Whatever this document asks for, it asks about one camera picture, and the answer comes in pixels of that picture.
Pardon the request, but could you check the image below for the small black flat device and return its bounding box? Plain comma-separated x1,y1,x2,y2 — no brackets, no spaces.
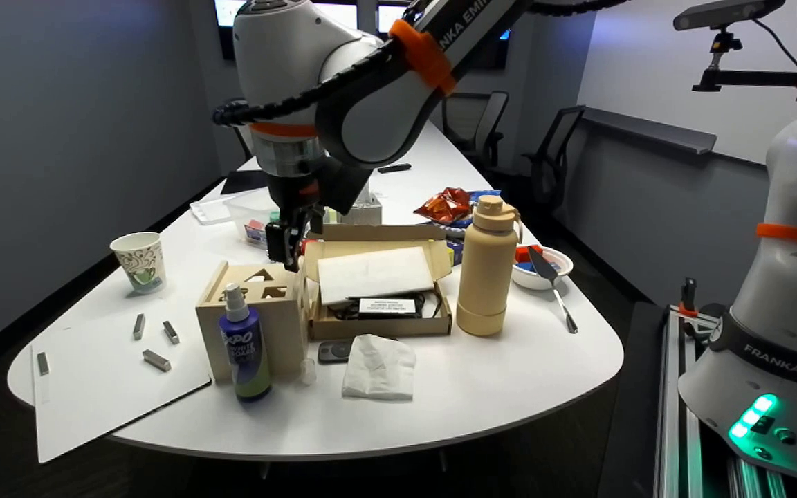
315,337,358,366

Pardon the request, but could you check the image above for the grey whiteboard tray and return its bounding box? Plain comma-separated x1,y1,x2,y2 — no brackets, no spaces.
582,106,719,158

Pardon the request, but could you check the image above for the white foam sheet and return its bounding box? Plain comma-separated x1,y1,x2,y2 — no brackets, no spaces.
315,244,438,308

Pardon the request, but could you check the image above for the white bowl with red food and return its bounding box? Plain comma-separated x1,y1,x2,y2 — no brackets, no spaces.
509,240,577,292

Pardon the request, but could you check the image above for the white paper cup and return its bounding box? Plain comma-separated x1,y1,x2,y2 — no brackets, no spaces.
109,230,169,292

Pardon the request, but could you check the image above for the black office chair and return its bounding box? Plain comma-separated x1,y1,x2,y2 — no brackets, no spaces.
524,101,591,201
440,89,513,176

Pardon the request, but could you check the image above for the metal spoon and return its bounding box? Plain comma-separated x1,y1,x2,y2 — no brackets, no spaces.
530,245,582,337

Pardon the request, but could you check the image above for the orange snack bag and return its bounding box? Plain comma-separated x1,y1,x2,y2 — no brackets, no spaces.
412,184,476,230

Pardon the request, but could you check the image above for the aluminium frame rail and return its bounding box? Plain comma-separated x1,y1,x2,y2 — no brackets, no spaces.
654,273,794,498

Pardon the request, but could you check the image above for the clear plastic marker container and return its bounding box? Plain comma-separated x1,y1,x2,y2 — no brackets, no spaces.
228,197,283,248

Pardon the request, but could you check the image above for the wooden shape sorter box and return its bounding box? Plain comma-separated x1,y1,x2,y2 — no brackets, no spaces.
194,261,313,386

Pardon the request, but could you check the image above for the black item inside cardboard box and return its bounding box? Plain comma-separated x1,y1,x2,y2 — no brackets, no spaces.
332,290,447,324

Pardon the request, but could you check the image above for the tan insulated water bottle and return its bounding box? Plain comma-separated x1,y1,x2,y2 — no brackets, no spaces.
454,193,524,339

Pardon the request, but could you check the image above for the white grey device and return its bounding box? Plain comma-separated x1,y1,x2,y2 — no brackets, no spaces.
335,187,386,230

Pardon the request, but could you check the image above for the dark flat tablet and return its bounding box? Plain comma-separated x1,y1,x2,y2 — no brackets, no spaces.
220,168,272,197

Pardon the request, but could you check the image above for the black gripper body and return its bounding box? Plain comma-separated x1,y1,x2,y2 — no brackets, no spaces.
263,168,329,244

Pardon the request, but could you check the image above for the white crumpled napkin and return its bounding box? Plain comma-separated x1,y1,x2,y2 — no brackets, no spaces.
337,332,422,403

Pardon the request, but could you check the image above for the white paper sheet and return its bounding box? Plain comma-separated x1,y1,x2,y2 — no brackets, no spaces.
187,193,235,227

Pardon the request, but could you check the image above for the camera on black mount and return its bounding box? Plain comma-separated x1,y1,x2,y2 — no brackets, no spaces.
670,0,797,93

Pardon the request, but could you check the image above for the brown cardboard box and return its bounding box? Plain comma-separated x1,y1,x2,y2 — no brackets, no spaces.
300,220,459,344

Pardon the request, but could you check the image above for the large white board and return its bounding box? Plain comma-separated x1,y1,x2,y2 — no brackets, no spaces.
30,290,216,468

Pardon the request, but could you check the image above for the wooden shape sorter lid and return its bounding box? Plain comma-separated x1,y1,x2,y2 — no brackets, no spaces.
196,261,304,310

